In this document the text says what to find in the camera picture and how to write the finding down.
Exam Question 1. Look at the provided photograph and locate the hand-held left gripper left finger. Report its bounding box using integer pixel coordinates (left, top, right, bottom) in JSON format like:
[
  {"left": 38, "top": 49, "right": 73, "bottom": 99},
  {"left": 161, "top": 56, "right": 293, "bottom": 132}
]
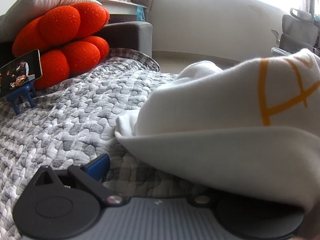
[{"left": 34, "top": 154, "right": 124, "bottom": 208}]

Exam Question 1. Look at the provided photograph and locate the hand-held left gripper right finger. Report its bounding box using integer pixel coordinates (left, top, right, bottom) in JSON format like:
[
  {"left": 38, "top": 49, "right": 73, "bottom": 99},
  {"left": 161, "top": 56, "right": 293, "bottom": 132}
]
[{"left": 186, "top": 192, "right": 218, "bottom": 208}]

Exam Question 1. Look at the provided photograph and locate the white printed sweatshirt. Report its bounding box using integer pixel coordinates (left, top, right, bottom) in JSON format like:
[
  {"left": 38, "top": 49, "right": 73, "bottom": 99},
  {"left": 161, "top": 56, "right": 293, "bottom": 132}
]
[{"left": 114, "top": 48, "right": 320, "bottom": 215}]

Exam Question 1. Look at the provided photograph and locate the grey checked quilt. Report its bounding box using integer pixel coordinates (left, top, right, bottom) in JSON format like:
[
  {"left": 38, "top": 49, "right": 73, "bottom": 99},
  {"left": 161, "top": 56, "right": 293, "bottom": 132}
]
[{"left": 0, "top": 47, "right": 208, "bottom": 240}]

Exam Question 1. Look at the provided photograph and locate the blue phone stand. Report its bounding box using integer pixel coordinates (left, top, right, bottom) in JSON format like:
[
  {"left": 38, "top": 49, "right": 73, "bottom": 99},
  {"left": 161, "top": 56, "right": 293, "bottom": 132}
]
[{"left": 7, "top": 82, "right": 38, "bottom": 115}]

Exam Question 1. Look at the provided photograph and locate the smartphone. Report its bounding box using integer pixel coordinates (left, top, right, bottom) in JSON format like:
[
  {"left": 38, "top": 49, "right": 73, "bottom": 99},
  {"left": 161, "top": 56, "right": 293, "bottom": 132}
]
[{"left": 0, "top": 49, "right": 43, "bottom": 98}]

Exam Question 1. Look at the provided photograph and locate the grey sofa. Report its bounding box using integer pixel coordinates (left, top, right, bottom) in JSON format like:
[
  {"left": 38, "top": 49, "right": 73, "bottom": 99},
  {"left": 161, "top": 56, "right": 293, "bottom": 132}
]
[{"left": 96, "top": 21, "right": 153, "bottom": 58}]

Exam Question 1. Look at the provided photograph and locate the orange flower cushion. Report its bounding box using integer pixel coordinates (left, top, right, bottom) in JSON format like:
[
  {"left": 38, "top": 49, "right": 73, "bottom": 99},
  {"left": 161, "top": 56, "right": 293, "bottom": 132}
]
[{"left": 12, "top": 2, "right": 110, "bottom": 90}]

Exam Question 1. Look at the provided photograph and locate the blue printed bag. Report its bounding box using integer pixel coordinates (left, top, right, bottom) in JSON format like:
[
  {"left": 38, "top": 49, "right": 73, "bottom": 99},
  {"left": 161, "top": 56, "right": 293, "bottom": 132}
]
[{"left": 136, "top": 4, "right": 147, "bottom": 22}]

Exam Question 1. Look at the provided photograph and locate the white desk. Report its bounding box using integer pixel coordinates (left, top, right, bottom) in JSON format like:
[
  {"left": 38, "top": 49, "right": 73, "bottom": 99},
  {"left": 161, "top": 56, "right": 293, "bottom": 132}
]
[{"left": 99, "top": 0, "right": 148, "bottom": 22}]

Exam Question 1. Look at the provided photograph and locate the white pillow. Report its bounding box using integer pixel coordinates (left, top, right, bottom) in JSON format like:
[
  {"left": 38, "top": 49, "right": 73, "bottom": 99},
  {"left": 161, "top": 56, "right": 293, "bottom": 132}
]
[{"left": 0, "top": 0, "right": 103, "bottom": 43}]

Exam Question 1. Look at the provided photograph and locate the white office chair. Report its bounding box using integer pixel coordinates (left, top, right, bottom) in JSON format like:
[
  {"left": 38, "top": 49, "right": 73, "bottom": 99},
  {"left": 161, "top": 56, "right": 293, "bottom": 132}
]
[{"left": 271, "top": 7, "right": 320, "bottom": 55}]

